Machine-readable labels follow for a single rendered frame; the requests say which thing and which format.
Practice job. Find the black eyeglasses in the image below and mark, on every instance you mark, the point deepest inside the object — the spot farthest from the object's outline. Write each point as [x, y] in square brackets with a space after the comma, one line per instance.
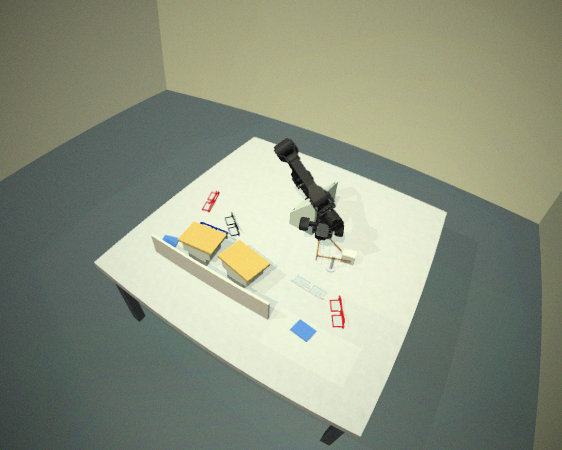
[232, 230]

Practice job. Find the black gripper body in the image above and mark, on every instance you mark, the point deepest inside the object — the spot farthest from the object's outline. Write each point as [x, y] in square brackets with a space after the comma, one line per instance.
[304, 224]

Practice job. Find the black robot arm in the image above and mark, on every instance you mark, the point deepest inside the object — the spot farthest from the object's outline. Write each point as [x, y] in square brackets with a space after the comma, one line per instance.
[287, 152]

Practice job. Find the blue flat square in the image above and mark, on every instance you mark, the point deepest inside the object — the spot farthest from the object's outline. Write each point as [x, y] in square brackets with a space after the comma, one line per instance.
[303, 330]
[170, 240]

